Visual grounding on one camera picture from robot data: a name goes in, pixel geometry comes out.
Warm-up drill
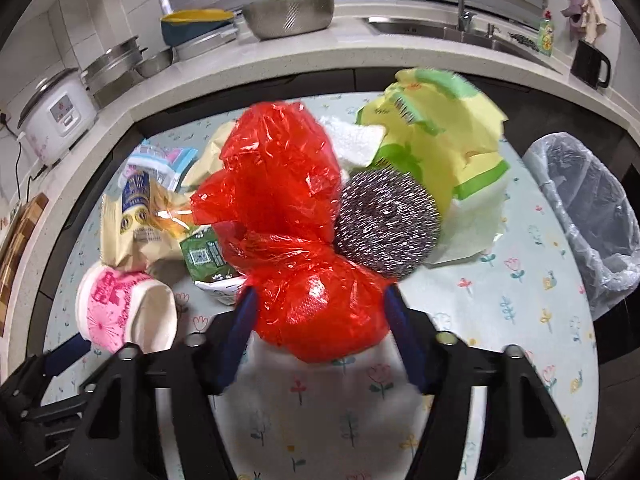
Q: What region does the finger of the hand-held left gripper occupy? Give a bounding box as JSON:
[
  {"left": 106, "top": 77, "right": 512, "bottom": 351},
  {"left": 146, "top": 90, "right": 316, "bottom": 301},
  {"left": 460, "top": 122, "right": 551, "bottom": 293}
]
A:
[{"left": 0, "top": 332, "right": 93, "bottom": 402}]

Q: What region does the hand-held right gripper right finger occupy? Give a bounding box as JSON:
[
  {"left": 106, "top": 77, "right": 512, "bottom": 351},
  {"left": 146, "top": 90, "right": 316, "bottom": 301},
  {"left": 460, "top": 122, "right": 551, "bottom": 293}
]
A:
[{"left": 382, "top": 282, "right": 586, "bottom": 480}]

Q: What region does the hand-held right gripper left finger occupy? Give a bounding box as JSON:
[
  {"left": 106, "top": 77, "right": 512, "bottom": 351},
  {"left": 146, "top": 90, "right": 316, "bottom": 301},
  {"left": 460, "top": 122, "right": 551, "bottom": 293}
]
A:
[{"left": 60, "top": 285, "right": 261, "bottom": 480}]

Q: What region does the green carton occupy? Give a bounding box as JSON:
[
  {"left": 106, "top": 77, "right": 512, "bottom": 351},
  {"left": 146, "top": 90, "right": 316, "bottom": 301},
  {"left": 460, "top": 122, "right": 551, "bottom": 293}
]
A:
[{"left": 179, "top": 225, "right": 246, "bottom": 306}]

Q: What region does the steel wool scourer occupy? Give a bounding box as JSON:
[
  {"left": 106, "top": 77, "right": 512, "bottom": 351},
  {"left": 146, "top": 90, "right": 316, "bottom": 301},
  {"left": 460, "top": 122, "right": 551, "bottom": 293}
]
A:
[{"left": 336, "top": 169, "right": 442, "bottom": 278}]

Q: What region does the red plastic bag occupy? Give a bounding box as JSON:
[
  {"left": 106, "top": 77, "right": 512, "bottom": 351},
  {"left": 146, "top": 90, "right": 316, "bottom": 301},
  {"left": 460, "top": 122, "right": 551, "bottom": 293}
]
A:
[{"left": 190, "top": 101, "right": 398, "bottom": 365}]

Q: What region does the yellow green packaging bag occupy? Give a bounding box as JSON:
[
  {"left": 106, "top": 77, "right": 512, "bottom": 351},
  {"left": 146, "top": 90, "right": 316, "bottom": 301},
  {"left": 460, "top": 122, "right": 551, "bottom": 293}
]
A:
[{"left": 355, "top": 67, "right": 510, "bottom": 201}]

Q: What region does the trash bin with plastic liner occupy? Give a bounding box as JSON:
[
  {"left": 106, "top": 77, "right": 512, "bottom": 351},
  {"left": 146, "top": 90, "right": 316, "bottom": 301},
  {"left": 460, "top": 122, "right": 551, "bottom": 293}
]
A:
[{"left": 522, "top": 132, "right": 640, "bottom": 321}]

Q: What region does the pink paper cup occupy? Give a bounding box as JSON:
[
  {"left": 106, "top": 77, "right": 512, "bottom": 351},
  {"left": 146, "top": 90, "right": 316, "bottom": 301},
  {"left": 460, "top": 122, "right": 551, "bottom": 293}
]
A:
[{"left": 75, "top": 265, "right": 178, "bottom": 353}]

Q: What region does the crumpled white paper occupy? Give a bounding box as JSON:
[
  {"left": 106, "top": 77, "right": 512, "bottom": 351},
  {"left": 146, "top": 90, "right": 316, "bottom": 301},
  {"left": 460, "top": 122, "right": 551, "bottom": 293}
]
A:
[{"left": 430, "top": 194, "right": 508, "bottom": 266}]

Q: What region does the wooden cutting board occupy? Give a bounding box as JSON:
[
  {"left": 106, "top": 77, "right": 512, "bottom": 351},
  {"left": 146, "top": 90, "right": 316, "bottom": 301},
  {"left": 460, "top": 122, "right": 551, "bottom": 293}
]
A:
[{"left": 0, "top": 192, "right": 50, "bottom": 311}]

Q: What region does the beige snack bag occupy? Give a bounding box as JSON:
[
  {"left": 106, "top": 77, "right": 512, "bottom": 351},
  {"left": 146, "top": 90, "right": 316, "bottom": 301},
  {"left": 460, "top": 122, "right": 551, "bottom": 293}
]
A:
[{"left": 100, "top": 157, "right": 201, "bottom": 268}]

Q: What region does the beige paper wrapper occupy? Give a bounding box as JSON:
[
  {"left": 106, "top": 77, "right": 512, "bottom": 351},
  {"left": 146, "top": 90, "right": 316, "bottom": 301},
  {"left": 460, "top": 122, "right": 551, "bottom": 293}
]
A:
[{"left": 180, "top": 120, "right": 238, "bottom": 191}]

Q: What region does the blue pink plastic packet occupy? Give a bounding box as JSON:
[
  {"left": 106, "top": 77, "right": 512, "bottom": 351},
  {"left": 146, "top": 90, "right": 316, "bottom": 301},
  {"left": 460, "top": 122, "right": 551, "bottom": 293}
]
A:
[{"left": 132, "top": 142, "right": 198, "bottom": 191}]

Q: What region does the white paper towel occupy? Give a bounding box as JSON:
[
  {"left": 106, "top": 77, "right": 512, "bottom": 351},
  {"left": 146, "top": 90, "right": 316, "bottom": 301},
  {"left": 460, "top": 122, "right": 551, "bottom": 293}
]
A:
[{"left": 320, "top": 116, "right": 388, "bottom": 168}]

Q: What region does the white rice cooker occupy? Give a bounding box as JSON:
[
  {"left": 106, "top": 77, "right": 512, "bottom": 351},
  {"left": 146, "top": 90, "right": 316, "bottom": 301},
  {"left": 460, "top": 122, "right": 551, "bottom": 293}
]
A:
[{"left": 17, "top": 66, "right": 98, "bottom": 166}]

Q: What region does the small steel bowl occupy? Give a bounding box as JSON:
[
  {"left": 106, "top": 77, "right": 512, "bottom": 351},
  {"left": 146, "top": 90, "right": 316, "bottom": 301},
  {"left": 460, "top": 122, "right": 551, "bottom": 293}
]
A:
[{"left": 134, "top": 47, "right": 175, "bottom": 79}]

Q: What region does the grey tray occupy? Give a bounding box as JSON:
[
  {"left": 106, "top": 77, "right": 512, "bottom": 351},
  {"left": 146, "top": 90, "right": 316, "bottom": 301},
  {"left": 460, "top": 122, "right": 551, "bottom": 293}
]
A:
[{"left": 172, "top": 25, "right": 240, "bottom": 61}]

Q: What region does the steel steamer pot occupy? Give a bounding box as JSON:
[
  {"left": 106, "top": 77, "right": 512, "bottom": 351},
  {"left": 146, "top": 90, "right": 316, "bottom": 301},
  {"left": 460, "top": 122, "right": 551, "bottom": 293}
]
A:
[{"left": 80, "top": 35, "right": 148, "bottom": 108}]

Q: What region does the blue yellow basin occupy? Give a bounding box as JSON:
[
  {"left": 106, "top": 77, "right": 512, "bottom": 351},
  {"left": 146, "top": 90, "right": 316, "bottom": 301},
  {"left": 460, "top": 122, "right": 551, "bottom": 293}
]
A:
[{"left": 160, "top": 8, "right": 236, "bottom": 47}]

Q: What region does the steel sink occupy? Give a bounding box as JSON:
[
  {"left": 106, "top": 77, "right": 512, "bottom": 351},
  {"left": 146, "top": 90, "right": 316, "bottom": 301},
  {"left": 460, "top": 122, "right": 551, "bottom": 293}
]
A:
[{"left": 367, "top": 16, "right": 563, "bottom": 73}]

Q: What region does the steel colander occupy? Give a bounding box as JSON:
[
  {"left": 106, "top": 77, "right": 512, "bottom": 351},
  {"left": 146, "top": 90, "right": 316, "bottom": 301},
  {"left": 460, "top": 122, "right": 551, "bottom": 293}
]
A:
[{"left": 241, "top": 0, "right": 336, "bottom": 41}]

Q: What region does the dark scrubber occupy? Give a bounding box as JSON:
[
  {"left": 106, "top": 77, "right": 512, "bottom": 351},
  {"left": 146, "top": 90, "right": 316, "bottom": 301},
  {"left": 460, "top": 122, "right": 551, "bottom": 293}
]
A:
[{"left": 507, "top": 31, "right": 541, "bottom": 51}]

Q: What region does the black kettle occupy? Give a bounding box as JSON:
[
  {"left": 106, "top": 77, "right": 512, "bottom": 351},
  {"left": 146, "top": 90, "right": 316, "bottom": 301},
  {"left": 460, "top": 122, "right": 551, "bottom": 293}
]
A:
[{"left": 571, "top": 39, "right": 612, "bottom": 89}]

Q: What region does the green dish soap bottle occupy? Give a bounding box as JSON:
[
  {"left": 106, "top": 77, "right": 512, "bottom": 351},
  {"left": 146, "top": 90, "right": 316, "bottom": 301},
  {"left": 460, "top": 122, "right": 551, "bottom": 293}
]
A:
[{"left": 537, "top": 9, "right": 556, "bottom": 57}]

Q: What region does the purple cloth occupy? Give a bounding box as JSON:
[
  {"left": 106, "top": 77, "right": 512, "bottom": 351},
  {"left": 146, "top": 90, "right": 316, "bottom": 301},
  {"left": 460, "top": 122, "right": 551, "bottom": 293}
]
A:
[{"left": 560, "top": 0, "right": 588, "bottom": 41}]

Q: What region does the black power cable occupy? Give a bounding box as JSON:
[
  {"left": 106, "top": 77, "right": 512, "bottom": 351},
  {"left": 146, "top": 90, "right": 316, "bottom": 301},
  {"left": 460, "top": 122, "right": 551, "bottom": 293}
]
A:
[{"left": 12, "top": 132, "right": 43, "bottom": 181}]

